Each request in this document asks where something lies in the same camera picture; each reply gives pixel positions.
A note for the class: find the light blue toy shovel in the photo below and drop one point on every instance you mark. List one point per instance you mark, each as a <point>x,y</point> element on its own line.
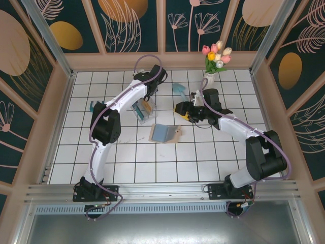
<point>177,88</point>

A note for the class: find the grey metal sheet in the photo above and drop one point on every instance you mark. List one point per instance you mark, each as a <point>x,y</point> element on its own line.
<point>162,228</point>

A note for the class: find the gold card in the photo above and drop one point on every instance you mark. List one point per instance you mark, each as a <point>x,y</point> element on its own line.
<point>146,104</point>

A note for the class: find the white ribbed vase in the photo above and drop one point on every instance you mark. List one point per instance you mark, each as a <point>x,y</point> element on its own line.
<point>209,78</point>

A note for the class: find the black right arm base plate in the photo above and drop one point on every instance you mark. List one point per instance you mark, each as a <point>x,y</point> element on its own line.
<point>214,190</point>

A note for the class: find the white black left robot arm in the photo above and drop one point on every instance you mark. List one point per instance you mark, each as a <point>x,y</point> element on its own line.
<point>127,97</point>

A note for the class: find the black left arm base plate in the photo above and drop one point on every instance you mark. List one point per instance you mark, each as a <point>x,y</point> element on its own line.
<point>113,190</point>

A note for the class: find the artificial tulip bouquet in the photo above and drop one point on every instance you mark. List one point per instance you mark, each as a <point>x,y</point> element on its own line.
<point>213,54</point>

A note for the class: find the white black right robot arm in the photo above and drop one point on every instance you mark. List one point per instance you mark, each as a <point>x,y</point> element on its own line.
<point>233,127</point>

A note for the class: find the clear acrylic card organizer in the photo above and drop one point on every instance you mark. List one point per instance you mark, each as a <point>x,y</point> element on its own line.
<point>152,109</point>

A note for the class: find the beige card holder blue lining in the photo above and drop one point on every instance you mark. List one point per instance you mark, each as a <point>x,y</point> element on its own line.
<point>175,138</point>

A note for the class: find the aluminium mounting rail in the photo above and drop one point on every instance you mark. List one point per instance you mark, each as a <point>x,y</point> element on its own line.
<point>162,189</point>

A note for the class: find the teal card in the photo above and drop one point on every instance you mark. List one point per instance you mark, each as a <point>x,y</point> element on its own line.
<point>139,112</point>

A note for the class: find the aluminium frame post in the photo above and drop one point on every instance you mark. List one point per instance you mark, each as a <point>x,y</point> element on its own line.
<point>50,38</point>
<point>271,38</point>

